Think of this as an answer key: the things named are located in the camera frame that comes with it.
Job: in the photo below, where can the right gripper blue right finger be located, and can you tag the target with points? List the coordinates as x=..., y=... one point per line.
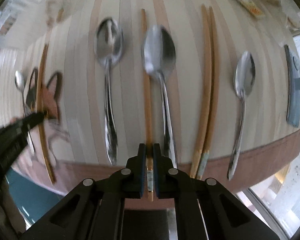
x=157, y=167

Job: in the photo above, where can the blue cabinet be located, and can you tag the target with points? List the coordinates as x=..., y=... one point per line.
x=32, y=201

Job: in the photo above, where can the green wooden chopstick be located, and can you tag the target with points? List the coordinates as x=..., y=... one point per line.
x=40, y=108

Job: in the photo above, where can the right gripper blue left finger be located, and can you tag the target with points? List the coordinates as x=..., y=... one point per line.
x=142, y=157

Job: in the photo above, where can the pair chopstick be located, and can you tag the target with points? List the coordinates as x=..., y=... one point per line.
x=212, y=73
x=206, y=94

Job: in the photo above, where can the steel spoon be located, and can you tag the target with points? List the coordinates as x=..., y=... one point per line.
x=244, y=79
x=20, y=85
x=158, y=56
x=108, y=48

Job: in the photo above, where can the long wooden chopstick patterned tip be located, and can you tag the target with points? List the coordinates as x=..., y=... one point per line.
x=149, y=136

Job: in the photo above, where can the blue smartphone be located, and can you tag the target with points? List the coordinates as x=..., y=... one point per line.
x=293, y=65

